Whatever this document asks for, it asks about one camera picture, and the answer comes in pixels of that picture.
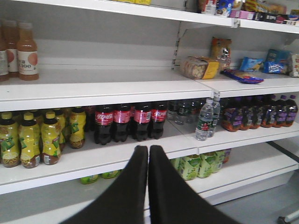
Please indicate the white store shelving unit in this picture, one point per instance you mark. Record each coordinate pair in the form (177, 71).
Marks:
(94, 52)

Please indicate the orange juice bottle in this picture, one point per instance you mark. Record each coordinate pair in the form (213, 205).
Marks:
(11, 34)
(27, 53)
(4, 74)

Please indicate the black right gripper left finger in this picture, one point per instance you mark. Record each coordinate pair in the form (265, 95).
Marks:
(123, 201)

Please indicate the yellow lemon tea bottle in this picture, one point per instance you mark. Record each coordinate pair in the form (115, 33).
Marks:
(50, 132)
(9, 141)
(77, 123)
(29, 136)

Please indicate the blue cookie pack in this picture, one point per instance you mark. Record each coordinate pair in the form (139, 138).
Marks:
(275, 68)

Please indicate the purple cap tea bottle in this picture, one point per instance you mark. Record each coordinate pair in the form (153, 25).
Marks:
(269, 111)
(281, 109)
(292, 110)

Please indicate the plastic cola bottle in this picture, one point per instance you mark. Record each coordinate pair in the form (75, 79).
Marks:
(141, 121)
(158, 116)
(121, 119)
(103, 123)

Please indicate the white green snack bag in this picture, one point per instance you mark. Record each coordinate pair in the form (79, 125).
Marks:
(294, 66)

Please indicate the tall brown snack bag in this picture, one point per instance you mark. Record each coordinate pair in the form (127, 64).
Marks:
(220, 50)

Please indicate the clear cookie box yellow label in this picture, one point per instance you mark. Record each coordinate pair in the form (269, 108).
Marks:
(199, 67)

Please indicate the blue snack bag lying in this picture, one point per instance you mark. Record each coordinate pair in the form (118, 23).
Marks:
(242, 77)

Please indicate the light blue cracker pack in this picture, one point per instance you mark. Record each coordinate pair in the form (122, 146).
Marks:
(251, 64)

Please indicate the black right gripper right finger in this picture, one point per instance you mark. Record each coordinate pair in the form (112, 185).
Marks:
(172, 200)

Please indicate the clear water bottle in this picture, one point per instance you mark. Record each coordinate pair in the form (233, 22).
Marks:
(216, 112)
(204, 120)

